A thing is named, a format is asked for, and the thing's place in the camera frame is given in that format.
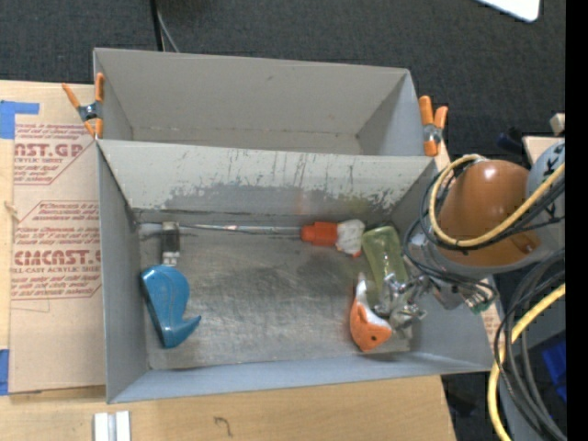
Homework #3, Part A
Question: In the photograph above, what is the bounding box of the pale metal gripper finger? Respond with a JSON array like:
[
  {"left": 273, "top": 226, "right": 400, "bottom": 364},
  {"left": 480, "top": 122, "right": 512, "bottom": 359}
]
[
  {"left": 375, "top": 301, "right": 427, "bottom": 333},
  {"left": 380, "top": 275, "right": 417, "bottom": 299}
]

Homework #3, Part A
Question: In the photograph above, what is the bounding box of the brown cardboard board, red print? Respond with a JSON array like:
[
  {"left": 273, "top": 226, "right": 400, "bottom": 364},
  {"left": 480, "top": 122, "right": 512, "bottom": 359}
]
[{"left": 0, "top": 79, "right": 506, "bottom": 397}]

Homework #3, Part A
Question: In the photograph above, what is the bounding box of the grey metal bin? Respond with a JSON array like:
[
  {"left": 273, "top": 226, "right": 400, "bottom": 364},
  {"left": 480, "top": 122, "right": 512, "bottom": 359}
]
[{"left": 93, "top": 47, "right": 500, "bottom": 405}]

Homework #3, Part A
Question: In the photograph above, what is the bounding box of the small clear glass bottle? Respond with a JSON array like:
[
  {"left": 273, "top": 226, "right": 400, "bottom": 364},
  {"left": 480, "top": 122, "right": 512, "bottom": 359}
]
[{"left": 161, "top": 220, "right": 182, "bottom": 266}]

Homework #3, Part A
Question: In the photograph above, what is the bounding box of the yellow-green clear plastic bottle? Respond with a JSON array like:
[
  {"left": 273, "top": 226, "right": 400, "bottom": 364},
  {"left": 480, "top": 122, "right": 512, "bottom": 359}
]
[{"left": 361, "top": 225, "right": 410, "bottom": 303}]

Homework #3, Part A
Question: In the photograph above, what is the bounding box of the orange and white toy fish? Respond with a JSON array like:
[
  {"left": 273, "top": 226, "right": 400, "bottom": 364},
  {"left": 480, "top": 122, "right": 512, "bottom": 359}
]
[{"left": 348, "top": 271, "right": 394, "bottom": 353}]

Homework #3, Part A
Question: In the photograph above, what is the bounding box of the blue plastic toy whale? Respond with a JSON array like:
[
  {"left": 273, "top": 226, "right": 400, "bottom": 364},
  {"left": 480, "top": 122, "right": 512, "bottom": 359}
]
[{"left": 140, "top": 265, "right": 202, "bottom": 350}]

